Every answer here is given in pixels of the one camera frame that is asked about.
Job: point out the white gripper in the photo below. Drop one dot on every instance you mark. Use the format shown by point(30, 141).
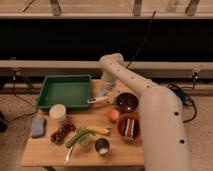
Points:
point(105, 92)

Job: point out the white handled brush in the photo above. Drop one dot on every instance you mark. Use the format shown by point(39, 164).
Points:
point(97, 99)

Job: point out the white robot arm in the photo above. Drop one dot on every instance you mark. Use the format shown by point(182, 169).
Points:
point(164, 140)

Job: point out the green plastic tray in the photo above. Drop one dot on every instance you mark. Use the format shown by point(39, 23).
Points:
point(72, 91)

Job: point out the dark brown bowl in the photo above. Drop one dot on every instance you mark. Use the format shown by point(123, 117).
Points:
point(127, 102)

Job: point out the orange fruit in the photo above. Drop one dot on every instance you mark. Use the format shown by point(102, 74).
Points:
point(113, 115)

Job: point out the yellow banana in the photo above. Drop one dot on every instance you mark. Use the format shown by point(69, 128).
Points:
point(99, 130)

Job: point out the wooden folding table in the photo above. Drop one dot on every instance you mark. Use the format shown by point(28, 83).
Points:
point(41, 152)

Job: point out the orange bowl with contents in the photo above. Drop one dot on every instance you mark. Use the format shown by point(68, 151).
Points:
point(128, 127)

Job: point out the green cucumber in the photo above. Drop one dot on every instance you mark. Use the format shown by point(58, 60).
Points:
point(77, 136)

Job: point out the green small plate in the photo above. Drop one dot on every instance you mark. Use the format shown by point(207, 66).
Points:
point(84, 140)

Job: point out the small metal cup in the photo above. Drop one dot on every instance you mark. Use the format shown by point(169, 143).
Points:
point(102, 146)

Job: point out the metal spoon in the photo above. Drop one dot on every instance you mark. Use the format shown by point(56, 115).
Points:
point(67, 158)

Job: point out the dark red grapes bunch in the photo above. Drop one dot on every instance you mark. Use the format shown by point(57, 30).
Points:
point(59, 136)

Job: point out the blue sponge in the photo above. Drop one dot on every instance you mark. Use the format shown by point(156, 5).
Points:
point(38, 127)

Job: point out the black power adapter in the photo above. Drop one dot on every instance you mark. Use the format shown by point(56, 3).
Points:
point(183, 97)

